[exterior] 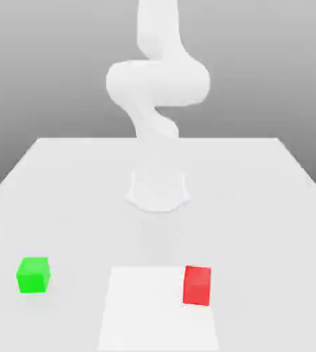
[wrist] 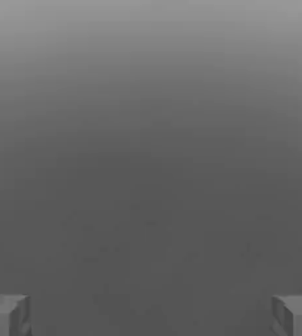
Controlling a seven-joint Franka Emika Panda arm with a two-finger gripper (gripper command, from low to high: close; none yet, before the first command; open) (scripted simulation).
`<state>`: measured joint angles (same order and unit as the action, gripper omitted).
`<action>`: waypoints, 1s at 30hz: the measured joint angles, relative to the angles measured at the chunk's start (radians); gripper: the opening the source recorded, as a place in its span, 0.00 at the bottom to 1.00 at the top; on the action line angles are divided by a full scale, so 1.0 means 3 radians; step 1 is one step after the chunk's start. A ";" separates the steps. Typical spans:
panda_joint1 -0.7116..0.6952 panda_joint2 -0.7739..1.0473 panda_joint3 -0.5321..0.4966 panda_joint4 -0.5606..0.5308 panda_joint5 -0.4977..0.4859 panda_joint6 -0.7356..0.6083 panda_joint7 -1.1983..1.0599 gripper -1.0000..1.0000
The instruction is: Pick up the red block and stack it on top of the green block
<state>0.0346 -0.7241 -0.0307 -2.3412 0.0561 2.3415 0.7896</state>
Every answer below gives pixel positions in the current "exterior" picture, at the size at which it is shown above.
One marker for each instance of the small green cube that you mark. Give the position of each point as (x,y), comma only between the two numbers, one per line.
(33,275)

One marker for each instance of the small red cube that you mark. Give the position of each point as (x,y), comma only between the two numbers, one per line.
(196,286)

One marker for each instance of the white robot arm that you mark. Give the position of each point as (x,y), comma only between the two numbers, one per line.
(158,82)

